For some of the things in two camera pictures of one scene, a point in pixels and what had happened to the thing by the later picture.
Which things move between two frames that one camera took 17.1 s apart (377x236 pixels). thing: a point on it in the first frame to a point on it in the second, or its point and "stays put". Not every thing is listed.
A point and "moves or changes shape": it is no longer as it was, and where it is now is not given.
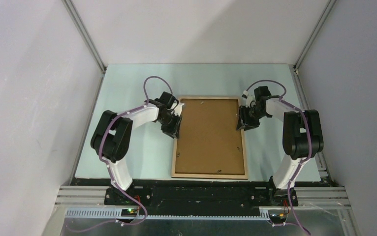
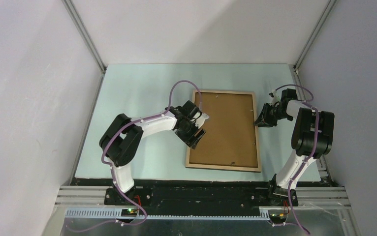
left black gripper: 173,131 to 187,139
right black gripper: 243,121 to 264,120
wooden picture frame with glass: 209,145 moves or changes shape
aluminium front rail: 331,196 stays put
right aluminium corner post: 325,14 stays put
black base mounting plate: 200,200 stays put
